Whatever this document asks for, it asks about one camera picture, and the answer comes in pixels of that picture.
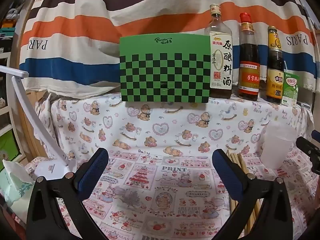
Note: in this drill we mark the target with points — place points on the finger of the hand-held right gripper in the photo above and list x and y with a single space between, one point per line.
316 135
308 148

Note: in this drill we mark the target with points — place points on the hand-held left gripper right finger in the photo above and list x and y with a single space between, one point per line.
227 175

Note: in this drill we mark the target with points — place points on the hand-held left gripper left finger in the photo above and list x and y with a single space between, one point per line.
93 172

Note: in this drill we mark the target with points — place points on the bundle of wooden chopsticks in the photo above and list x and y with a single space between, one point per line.
236 160

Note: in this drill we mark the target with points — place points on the translucent plastic cup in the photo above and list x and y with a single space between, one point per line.
276 147

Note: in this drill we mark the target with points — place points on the white desk lamp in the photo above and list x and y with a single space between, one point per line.
52 167

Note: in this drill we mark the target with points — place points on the green white drink carton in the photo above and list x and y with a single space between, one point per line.
290 90

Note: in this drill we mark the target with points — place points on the bear print cloth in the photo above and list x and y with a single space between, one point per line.
125 130

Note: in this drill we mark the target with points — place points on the yellow label soy sauce bottle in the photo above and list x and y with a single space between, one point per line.
274 80

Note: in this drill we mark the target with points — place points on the strawberry print cloth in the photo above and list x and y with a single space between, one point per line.
160 195

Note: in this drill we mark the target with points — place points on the tissue pack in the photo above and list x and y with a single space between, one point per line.
15 187

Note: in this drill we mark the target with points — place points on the red cap dark sauce bottle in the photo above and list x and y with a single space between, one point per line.
248 77

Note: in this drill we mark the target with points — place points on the clear white label wine bottle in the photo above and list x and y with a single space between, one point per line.
220 62

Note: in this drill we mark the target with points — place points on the white shelving unit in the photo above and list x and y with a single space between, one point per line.
6 100

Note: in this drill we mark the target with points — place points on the green checkered box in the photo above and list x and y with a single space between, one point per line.
162 75

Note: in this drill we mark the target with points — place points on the striped blanket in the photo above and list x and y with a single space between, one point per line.
150 5

